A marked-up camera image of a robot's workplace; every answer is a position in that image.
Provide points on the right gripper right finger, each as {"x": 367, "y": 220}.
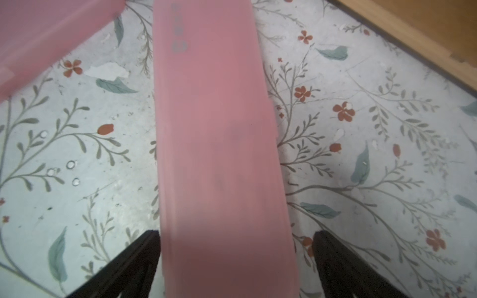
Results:
{"x": 343, "y": 274}

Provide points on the pink pencil case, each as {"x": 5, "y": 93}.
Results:
{"x": 36, "y": 34}
{"x": 224, "y": 223}

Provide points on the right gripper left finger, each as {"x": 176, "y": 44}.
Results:
{"x": 130, "y": 274}

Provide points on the wooden three-tier shelf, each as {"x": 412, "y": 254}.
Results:
{"x": 441, "y": 32}

